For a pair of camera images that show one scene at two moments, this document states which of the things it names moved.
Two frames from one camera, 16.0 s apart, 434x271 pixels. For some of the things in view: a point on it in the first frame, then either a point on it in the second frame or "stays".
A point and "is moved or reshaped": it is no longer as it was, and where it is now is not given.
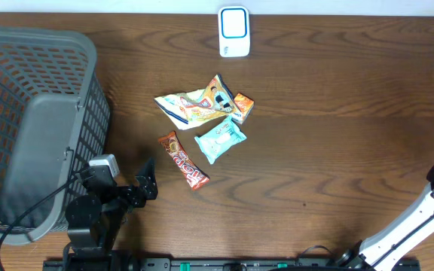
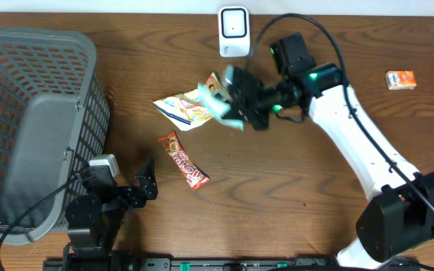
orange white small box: x=244 y=105 is moved or reshaped
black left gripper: x=146 y=186 stays
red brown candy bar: x=196 y=177 stays
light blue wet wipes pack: x=220 y=138 -> x=216 y=107
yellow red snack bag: x=213 y=100 stays
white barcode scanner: x=233 y=27 stays
